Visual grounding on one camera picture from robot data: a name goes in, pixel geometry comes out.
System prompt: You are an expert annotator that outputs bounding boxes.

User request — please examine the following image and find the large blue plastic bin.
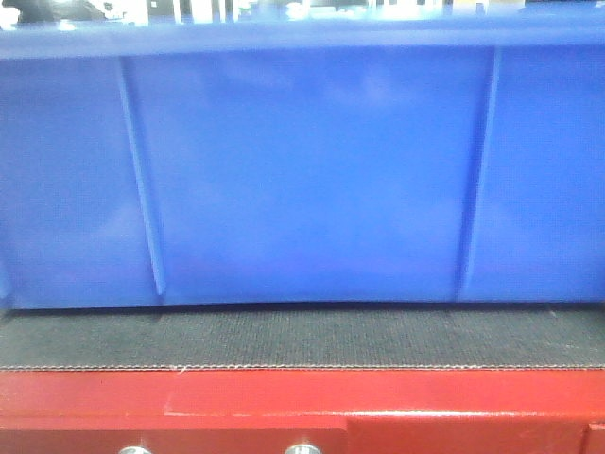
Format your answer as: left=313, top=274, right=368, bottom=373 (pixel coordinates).
left=1, top=14, right=604, bottom=309

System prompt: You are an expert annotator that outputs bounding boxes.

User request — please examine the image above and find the black conveyor belt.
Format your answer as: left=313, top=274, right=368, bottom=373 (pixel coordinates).
left=1, top=304, right=604, bottom=371

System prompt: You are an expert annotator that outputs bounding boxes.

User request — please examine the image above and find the red conveyor frame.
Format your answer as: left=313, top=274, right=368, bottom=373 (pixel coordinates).
left=1, top=369, right=604, bottom=453

